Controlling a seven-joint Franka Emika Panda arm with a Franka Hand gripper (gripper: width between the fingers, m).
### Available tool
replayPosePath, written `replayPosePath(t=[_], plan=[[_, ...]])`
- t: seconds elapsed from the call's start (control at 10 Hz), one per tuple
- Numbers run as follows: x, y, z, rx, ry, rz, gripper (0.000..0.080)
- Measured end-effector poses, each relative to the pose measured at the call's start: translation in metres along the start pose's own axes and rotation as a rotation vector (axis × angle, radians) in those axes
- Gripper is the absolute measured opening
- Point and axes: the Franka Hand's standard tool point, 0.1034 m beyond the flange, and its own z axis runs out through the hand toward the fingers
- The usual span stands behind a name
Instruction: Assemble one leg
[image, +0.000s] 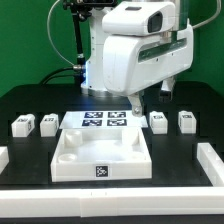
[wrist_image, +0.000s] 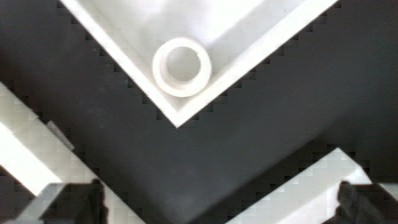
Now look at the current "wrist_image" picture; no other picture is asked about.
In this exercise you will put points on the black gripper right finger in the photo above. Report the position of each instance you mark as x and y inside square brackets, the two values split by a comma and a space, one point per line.
[367, 204]

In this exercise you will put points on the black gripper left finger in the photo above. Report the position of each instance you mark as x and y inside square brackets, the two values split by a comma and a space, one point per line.
[67, 204]

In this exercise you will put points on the white square tabletop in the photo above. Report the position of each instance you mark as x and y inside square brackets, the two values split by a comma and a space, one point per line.
[186, 43]

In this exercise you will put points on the white table leg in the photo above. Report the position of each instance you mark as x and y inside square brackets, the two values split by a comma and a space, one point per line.
[37, 158]
[302, 202]

